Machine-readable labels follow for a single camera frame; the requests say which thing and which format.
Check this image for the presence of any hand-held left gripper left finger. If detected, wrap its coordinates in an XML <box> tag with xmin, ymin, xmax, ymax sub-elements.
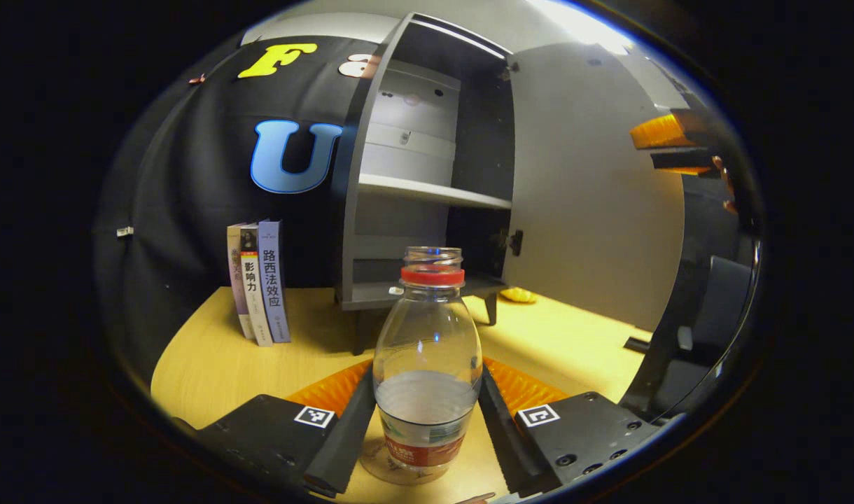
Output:
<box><xmin>171</xmin><ymin>358</ymin><xmax>378</xmax><ymax>499</ymax></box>

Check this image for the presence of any white book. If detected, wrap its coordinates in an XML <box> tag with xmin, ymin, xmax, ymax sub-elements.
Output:
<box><xmin>239</xmin><ymin>223</ymin><xmax>274</xmax><ymax>348</ymax></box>

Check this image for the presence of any blue purple book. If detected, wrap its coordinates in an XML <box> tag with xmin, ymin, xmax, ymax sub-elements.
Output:
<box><xmin>257</xmin><ymin>219</ymin><xmax>292</xmax><ymax>344</ymax></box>

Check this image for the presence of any clear plastic bottle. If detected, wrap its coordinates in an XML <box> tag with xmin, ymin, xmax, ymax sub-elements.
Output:
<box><xmin>360</xmin><ymin>246</ymin><xmax>484</xmax><ymax>486</ymax></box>

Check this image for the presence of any dark grey cabinet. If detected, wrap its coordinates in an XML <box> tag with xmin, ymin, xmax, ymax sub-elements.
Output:
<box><xmin>332</xmin><ymin>12</ymin><xmax>524</xmax><ymax>356</ymax></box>

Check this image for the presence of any black backdrop cloth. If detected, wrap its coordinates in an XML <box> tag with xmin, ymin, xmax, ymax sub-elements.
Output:
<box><xmin>94</xmin><ymin>35</ymin><xmax>758</xmax><ymax>421</ymax></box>

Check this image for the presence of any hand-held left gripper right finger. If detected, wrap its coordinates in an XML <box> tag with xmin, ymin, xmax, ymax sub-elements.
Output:
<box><xmin>477</xmin><ymin>356</ymin><xmax>663</xmax><ymax>499</ymax></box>

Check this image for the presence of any beige cabinet door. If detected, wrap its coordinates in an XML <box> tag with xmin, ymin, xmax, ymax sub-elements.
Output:
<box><xmin>500</xmin><ymin>42</ymin><xmax>687</xmax><ymax>334</ymax></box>

